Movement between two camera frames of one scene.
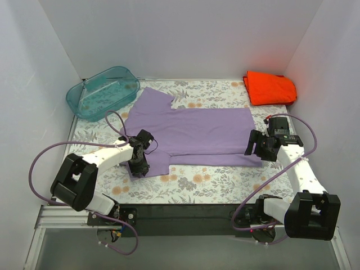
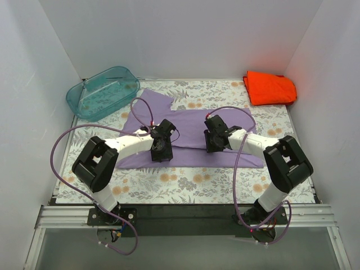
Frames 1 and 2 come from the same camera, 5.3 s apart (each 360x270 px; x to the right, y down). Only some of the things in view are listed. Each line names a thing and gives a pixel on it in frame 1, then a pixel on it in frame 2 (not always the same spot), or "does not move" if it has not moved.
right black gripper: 257,144 → 212,146
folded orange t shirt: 266,89 does not move
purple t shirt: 211,136 does not move
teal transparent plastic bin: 95,96 does not move
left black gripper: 139,169 → 162,155
